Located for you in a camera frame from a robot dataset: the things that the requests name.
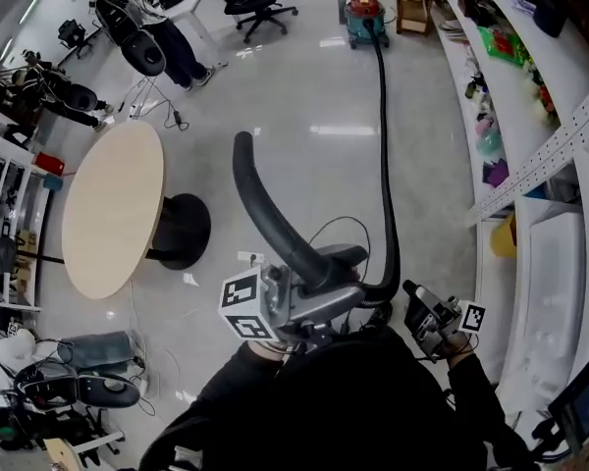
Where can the white plastic tray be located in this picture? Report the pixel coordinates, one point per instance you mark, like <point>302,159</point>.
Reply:
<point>550,287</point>

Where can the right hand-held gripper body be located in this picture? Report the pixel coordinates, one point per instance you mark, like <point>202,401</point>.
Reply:
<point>432,322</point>

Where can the white shelf unit with devices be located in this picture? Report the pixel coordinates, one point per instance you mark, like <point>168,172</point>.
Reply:
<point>10,145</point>

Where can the red and teal vacuum cleaner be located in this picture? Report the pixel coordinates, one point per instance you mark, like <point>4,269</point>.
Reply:
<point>365,5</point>

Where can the person's left forearm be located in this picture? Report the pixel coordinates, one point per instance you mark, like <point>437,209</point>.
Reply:
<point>235,385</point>

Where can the person's black sneaker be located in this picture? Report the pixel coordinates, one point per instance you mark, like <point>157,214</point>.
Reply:
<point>378,317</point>

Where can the person's right forearm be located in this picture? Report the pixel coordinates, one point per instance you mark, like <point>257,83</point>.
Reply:
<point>471,395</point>

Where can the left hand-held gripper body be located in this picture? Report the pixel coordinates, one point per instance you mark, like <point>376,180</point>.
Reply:
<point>248,307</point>

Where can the red box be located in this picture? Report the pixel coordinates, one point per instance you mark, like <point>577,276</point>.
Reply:
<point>49,163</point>

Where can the green packet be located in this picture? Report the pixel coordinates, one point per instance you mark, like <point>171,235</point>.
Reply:
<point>500,44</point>

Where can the white power strip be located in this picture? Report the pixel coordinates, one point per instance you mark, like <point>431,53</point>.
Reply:
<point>250,257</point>

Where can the teal bin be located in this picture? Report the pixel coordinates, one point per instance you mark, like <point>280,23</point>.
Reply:
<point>53,182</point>

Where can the person's black clothed body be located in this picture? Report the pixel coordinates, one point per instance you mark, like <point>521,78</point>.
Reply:
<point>353,400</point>

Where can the white shelf unit with toys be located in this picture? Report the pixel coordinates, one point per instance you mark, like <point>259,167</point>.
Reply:
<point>564,62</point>

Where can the yellow bucket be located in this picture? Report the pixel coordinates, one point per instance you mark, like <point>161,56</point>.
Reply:
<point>503,238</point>

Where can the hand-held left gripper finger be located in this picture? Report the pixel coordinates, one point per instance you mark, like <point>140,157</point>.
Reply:
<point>334,304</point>
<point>348,255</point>

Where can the round beige table black base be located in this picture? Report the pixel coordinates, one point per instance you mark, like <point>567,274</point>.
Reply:
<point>113,204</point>

